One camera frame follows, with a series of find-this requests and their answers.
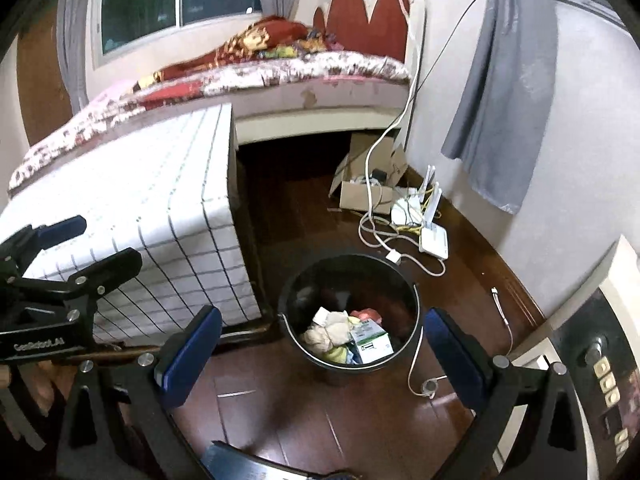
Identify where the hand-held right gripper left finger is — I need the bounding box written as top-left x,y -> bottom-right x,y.
55,305 -> 223,480

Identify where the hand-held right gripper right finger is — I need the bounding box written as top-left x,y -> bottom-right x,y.
424,308 -> 586,480

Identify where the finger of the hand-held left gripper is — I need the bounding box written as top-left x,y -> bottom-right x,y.
20,247 -> 143,307
0,215 -> 88,273

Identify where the green and white carton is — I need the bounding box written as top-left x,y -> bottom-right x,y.
348,321 -> 393,365

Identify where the beige paper wad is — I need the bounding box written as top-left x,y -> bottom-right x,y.
300,310 -> 353,356

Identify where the black trash bin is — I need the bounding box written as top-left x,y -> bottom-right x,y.
276,255 -> 422,386

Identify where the person's left hand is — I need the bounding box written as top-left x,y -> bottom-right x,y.
0,361 -> 58,409

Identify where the white checked tablecloth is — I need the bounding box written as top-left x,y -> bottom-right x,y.
0,103 -> 261,346

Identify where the flat white router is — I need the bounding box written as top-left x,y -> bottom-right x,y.
419,224 -> 449,261

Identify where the pink cloth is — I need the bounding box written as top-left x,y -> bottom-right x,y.
75,80 -> 141,121

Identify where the white router with antennas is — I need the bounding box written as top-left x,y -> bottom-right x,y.
390,164 -> 442,226

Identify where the white and brown appliance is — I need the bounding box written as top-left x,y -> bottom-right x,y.
510,234 -> 640,480

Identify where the wooden door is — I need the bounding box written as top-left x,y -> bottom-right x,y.
15,5 -> 76,146

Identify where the open cardboard box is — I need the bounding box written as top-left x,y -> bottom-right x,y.
329,132 -> 408,215

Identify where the pinkish mattress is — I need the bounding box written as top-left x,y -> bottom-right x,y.
232,80 -> 413,121

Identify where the floral quilt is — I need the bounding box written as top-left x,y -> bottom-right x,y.
7,51 -> 413,196

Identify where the red printed blanket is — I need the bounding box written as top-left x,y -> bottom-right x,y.
132,15 -> 346,93

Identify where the red headboard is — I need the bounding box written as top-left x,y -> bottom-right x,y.
312,0 -> 428,61

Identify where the thin white charging cable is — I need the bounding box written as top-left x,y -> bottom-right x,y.
407,287 -> 516,398

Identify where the cream bed frame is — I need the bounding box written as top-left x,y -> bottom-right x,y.
235,105 -> 408,146

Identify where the thick white cable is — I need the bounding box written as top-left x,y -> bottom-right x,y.
357,0 -> 446,277

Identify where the thin black cable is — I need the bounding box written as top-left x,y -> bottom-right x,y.
420,0 -> 493,91

